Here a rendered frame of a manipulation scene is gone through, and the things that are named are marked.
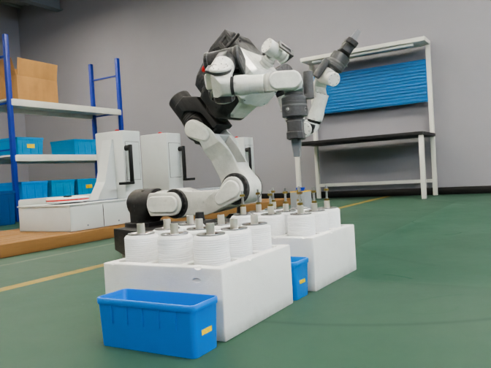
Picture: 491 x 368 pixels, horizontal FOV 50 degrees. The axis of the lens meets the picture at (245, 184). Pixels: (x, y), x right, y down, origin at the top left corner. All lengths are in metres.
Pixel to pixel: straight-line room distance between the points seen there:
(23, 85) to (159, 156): 2.79
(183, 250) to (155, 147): 3.32
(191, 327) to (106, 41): 8.93
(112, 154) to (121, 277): 2.83
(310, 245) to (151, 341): 0.69
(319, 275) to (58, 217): 2.40
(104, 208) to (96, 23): 6.59
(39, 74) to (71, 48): 3.47
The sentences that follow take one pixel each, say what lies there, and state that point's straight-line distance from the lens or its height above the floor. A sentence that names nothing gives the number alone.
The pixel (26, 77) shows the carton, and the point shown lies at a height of 1.74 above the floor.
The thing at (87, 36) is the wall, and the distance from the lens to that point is 10.30.
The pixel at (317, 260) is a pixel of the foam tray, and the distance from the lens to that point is 1.78.
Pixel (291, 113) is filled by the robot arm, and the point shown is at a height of 0.60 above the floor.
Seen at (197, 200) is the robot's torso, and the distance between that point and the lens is 2.45.
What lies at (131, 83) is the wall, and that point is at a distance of 9.39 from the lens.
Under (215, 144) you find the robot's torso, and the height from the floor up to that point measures 0.54.
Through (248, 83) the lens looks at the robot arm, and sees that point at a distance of 1.84.
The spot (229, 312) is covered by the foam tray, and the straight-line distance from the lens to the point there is 1.32.
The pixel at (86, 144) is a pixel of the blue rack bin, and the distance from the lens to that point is 7.46.
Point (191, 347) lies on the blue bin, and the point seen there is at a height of 0.03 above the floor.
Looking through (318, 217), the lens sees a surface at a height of 0.23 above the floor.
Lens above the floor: 0.40
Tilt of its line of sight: 1 degrees down
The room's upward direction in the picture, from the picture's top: 3 degrees counter-clockwise
